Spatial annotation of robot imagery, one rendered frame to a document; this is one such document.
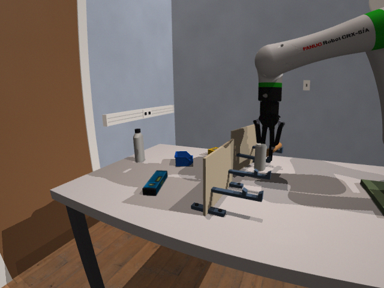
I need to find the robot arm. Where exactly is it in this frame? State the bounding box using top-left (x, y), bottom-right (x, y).
top-left (255, 7), bottom-right (384, 144)

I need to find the grey bottle with black cap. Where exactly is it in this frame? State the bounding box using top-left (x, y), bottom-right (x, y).
top-left (133, 128), bottom-right (145, 162)

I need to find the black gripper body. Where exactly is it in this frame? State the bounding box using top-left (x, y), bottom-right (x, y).
top-left (259, 101), bottom-right (280, 127)

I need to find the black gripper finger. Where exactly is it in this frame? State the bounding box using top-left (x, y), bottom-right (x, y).
top-left (253, 119), bottom-right (268, 144)
top-left (269, 119), bottom-right (285, 161)

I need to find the blue plastic bin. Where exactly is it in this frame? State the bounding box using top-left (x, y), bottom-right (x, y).
top-left (175, 151), bottom-right (193, 166)

